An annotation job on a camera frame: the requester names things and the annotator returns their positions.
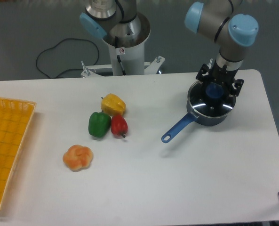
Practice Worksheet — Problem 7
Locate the blue saucepan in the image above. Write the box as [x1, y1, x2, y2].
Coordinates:
[161, 80, 237, 144]

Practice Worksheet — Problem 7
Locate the red bell pepper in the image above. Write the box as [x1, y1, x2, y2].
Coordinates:
[111, 114, 128, 138]

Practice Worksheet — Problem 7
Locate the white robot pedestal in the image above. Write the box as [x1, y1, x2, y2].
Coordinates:
[103, 12, 151, 76]

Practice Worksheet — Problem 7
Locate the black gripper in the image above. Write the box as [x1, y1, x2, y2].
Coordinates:
[196, 61, 244, 99]

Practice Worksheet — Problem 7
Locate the yellow woven basket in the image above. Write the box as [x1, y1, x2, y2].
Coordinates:
[0, 97, 36, 209]

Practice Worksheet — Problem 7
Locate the yellow bell pepper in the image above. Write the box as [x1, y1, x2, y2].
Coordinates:
[101, 93, 126, 116]

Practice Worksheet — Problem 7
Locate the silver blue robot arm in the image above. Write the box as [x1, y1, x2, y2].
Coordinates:
[80, 0, 259, 98]

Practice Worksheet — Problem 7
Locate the glass lid blue knob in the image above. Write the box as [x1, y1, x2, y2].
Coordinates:
[187, 81, 236, 118]

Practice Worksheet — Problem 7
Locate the white metal base frame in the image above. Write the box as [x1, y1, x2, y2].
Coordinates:
[80, 56, 214, 78]

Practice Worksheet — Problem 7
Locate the green bell pepper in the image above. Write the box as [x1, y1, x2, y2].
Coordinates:
[88, 112, 111, 138]

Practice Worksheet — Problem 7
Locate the black floor cable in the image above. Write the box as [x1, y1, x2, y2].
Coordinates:
[36, 38, 100, 79]

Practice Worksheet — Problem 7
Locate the orange knotted bread roll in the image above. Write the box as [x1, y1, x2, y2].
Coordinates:
[63, 145, 94, 171]

